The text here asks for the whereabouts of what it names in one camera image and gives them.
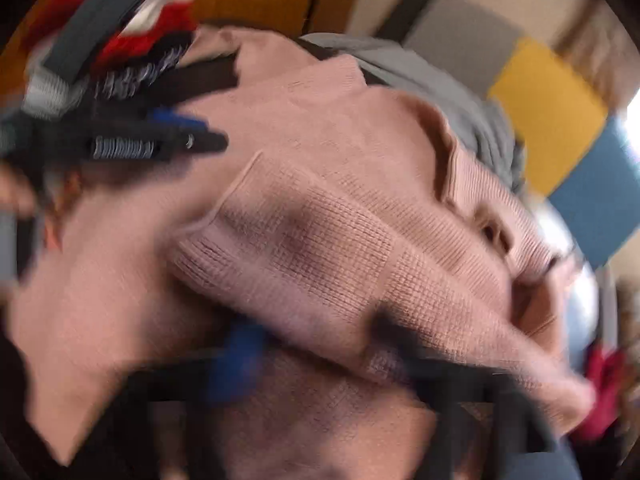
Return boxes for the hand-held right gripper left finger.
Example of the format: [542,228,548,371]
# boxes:
[115,322,268,480]

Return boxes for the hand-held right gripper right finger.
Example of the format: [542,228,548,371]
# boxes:
[370,305,561,480]

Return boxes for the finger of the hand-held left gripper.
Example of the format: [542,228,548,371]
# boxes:
[92,47,240,101]
[90,107,230,162]

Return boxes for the pink knitted sweater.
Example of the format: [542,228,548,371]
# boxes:
[7,27,598,480]

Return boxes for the person's left forearm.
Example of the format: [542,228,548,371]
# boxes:
[20,0,201,116]

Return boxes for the red garment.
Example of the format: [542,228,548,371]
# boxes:
[575,347,631,441]

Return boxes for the grey garment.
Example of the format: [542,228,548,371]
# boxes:
[300,32,526,196]

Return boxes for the grey yellow blue sofa chair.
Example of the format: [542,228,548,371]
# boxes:
[385,0,640,271]

